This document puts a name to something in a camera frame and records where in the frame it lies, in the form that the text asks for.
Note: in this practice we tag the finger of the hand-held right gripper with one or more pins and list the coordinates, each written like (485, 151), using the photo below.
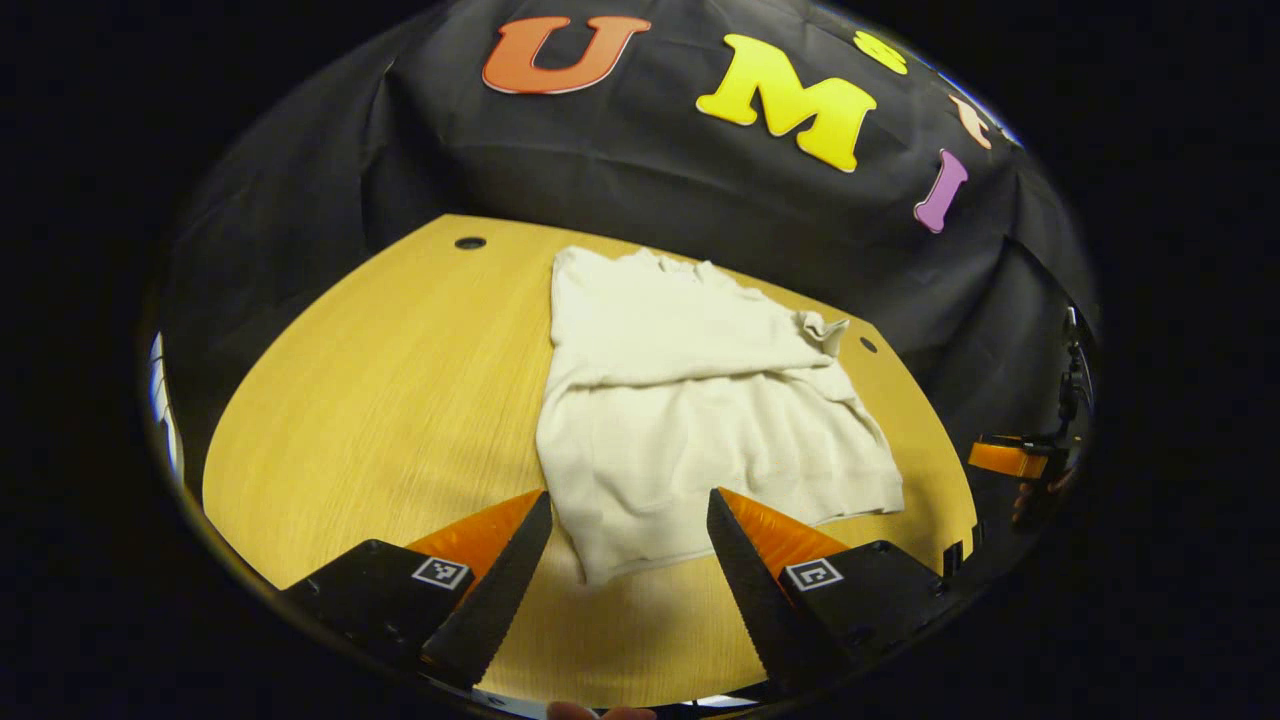
(1005, 459)

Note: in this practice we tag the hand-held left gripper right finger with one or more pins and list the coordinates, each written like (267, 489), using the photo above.
(760, 600)

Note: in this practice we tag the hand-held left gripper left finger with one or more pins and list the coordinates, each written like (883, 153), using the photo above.
(495, 600)

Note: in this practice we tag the cream knit sweater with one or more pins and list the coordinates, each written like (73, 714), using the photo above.
(690, 420)

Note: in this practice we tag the black backdrop cloth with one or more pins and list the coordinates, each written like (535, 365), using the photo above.
(640, 170)

